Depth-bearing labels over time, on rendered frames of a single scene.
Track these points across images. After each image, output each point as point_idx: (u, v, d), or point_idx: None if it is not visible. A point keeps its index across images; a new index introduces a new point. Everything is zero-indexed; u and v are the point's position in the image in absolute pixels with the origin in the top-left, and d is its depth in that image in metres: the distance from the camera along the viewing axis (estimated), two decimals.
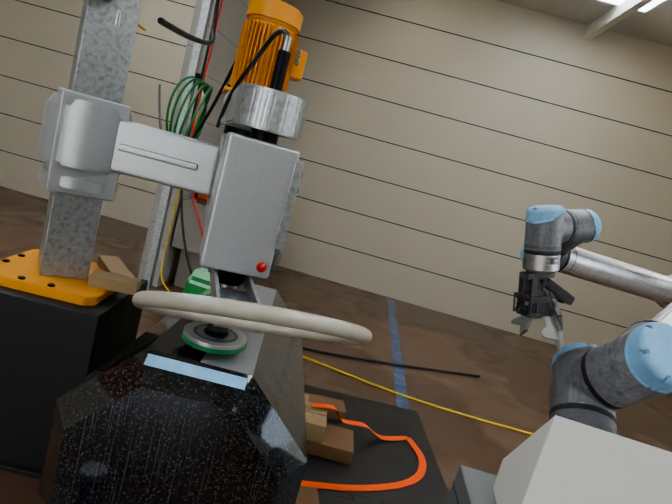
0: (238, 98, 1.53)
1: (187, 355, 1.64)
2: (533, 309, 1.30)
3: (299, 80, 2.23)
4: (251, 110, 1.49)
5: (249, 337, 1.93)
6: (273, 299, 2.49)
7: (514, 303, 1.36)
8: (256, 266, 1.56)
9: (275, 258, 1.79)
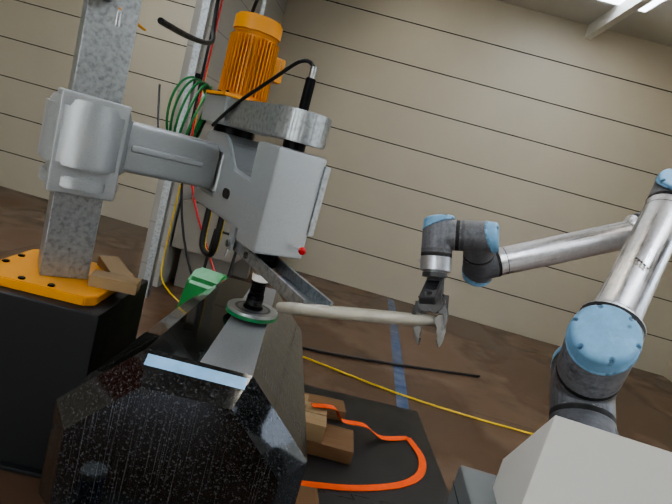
0: (281, 117, 1.91)
1: (187, 355, 1.64)
2: None
3: (277, 84, 2.59)
4: (296, 128, 1.89)
5: (249, 337, 1.93)
6: (273, 299, 2.49)
7: (447, 305, 1.52)
8: (299, 250, 2.00)
9: None
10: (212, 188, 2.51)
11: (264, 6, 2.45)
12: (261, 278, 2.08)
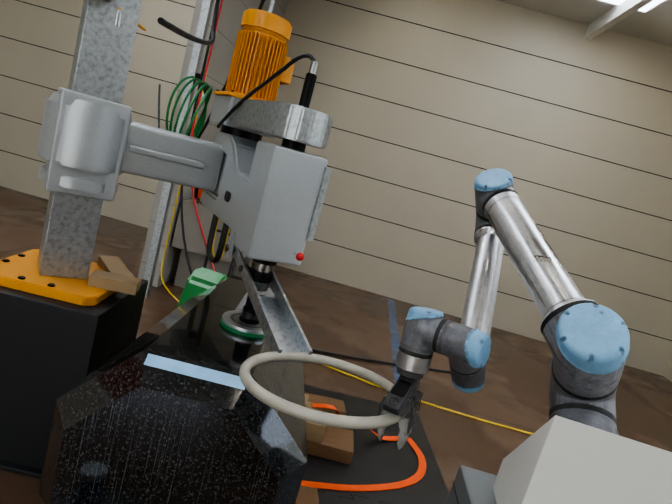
0: (277, 115, 1.80)
1: (187, 355, 1.64)
2: None
3: (287, 84, 2.50)
4: (293, 126, 1.78)
5: (249, 337, 1.93)
6: None
7: (419, 402, 1.39)
8: (296, 256, 1.87)
9: None
10: (216, 191, 2.43)
11: (273, 4, 2.37)
12: (257, 290, 1.97)
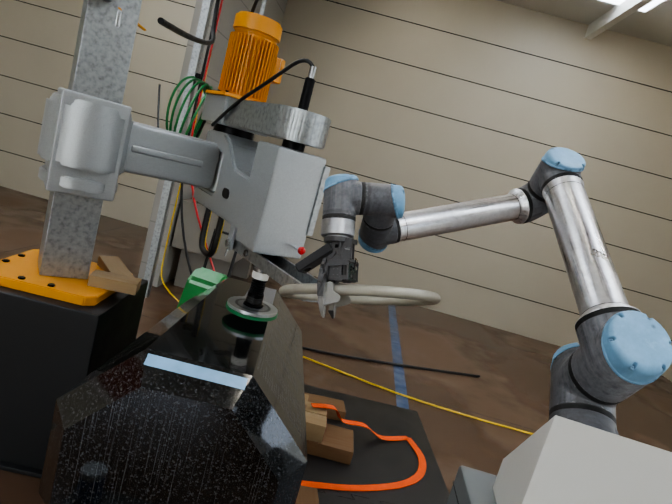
0: (280, 117, 1.91)
1: (187, 355, 1.64)
2: (353, 274, 1.36)
3: (277, 84, 2.59)
4: (296, 128, 1.89)
5: (249, 337, 1.93)
6: (273, 299, 2.49)
7: (347, 271, 1.30)
8: (298, 250, 2.00)
9: None
10: (212, 188, 2.52)
11: (264, 6, 2.45)
12: (261, 276, 2.08)
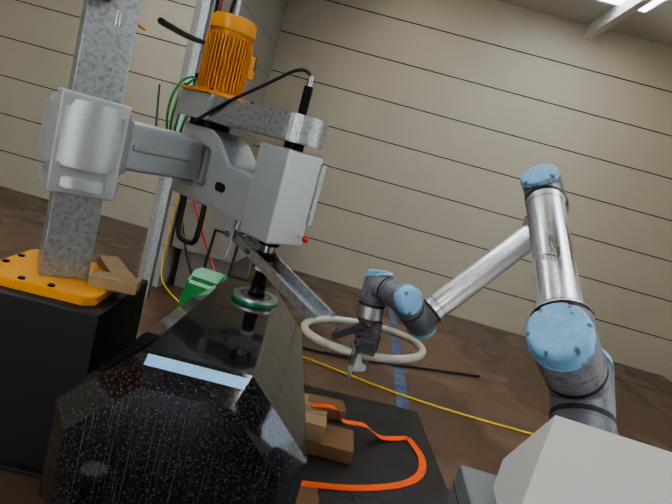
0: (288, 122, 2.15)
1: (187, 355, 1.64)
2: None
3: (249, 80, 2.76)
4: (303, 133, 2.15)
5: (249, 337, 1.93)
6: None
7: (375, 350, 1.70)
8: (303, 239, 2.29)
9: None
10: (196, 180, 2.65)
11: (240, 7, 2.59)
12: None
